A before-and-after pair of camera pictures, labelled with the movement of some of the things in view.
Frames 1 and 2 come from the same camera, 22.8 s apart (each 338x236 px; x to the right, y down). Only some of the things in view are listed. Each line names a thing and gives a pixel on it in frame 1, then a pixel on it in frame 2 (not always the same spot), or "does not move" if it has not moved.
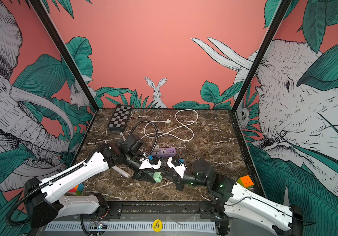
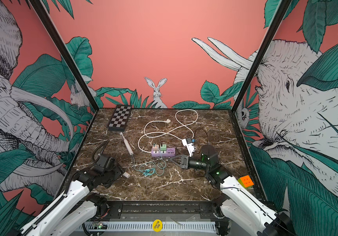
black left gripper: x=144 y=175 to x=120 y=170
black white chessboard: x=120 y=118 does not move
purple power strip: x=165 y=151 does not move
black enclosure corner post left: x=51 y=29 does not move
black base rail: x=120 y=212 does not move
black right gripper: x=179 y=181 to x=184 y=166
